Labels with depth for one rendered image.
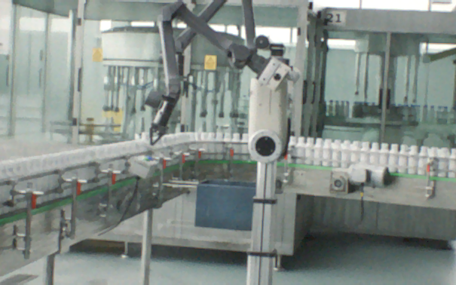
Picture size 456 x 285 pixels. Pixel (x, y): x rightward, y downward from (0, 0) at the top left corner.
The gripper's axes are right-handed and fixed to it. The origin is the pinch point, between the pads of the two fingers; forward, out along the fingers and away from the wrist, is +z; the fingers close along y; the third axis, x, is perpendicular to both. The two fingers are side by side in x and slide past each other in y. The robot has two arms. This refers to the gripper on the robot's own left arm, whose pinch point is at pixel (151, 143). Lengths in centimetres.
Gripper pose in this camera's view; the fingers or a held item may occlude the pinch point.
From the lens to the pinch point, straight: 429.5
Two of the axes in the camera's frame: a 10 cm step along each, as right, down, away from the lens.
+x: 9.0, 4.0, -1.4
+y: -1.7, 0.4, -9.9
